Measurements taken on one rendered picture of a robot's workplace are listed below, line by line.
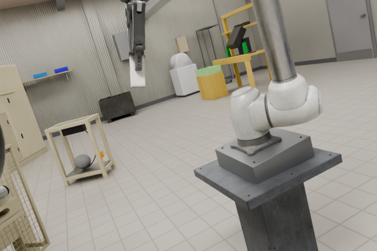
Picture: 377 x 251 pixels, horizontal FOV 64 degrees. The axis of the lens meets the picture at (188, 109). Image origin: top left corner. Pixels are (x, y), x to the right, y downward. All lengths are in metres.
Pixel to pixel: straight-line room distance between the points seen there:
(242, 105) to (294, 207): 0.53
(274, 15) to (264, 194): 0.68
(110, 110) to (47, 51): 2.41
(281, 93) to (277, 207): 0.52
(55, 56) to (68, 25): 0.95
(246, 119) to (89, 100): 8.27
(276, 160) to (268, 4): 0.62
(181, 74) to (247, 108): 8.03
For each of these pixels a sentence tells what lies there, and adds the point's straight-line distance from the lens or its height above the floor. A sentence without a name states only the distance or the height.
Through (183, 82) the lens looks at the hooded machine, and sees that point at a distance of 9.34.
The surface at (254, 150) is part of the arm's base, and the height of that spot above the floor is 0.75.
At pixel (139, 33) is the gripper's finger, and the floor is 1.30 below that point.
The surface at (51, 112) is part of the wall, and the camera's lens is 9.41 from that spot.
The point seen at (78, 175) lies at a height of 0.12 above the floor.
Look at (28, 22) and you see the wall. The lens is 9.59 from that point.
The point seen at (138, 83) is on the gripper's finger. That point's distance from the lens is 0.66.
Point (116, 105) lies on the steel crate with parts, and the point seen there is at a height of 0.41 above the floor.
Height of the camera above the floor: 1.23
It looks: 10 degrees down
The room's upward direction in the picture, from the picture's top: 15 degrees counter-clockwise
